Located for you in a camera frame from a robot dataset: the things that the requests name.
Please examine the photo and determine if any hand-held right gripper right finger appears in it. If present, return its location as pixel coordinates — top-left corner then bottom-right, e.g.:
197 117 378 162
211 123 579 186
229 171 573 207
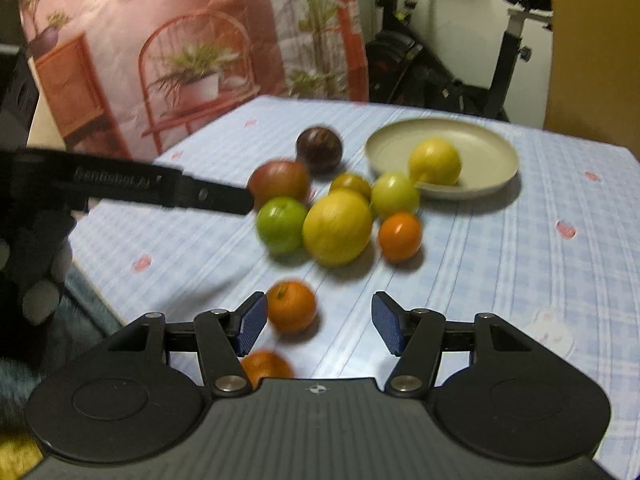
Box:
371 291 536 398

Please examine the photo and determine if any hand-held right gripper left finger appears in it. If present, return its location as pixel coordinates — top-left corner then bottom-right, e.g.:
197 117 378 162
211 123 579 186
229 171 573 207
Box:
107 291 269 397

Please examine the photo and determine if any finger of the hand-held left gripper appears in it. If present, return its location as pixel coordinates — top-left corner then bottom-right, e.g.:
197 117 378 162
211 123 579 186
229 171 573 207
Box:
175 172 257 217

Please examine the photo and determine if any orange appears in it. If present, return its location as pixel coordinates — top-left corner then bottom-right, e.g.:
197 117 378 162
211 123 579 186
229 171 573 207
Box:
378 211 423 262
241 350 295 390
266 280 318 334

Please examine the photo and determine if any red apple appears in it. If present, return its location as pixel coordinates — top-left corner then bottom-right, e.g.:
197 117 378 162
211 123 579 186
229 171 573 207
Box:
247 159 312 211

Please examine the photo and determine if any beige plate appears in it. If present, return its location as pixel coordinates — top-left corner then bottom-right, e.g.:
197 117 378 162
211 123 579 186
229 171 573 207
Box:
365 118 521 202

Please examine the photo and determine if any person's left hand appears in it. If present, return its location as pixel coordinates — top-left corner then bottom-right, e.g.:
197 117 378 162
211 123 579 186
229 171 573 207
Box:
0 237 76 326

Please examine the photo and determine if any green apple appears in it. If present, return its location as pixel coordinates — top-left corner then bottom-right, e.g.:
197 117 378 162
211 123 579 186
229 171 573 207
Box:
256 197 309 255

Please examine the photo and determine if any large yellow citrus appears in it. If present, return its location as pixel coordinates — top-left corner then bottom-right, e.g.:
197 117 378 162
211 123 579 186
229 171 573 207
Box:
302 189 375 267

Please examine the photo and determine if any dark purple plum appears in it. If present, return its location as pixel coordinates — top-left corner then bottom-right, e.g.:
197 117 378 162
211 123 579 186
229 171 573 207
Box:
295 126 344 173

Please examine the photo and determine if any blue plaid tablecloth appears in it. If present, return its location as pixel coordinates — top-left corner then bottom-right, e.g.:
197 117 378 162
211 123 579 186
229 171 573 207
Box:
70 95 640 478

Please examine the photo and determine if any yellow-green apple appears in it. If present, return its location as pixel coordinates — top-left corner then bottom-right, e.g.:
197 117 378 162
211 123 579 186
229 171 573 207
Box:
371 172 421 220

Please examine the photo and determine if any small brownish yellow fruit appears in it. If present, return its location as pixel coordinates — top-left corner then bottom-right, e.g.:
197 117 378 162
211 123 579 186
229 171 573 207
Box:
329 172 373 202

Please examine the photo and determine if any pink printed backdrop cloth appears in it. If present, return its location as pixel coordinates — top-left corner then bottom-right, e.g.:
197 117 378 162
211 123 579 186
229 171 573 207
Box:
17 0 370 161

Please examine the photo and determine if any dark blue cloth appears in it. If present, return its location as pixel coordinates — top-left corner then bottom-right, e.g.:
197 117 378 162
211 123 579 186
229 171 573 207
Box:
47 264 126 376

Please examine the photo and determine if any yellow lemon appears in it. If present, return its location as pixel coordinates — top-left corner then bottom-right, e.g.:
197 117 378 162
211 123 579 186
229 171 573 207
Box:
408 139 462 187

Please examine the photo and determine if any black exercise bike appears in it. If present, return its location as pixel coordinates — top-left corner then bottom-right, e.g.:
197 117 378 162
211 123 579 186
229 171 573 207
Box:
350 0 553 122

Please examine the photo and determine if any brown wooden panel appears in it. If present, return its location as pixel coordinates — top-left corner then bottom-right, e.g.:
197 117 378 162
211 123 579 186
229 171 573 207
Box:
542 0 640 161

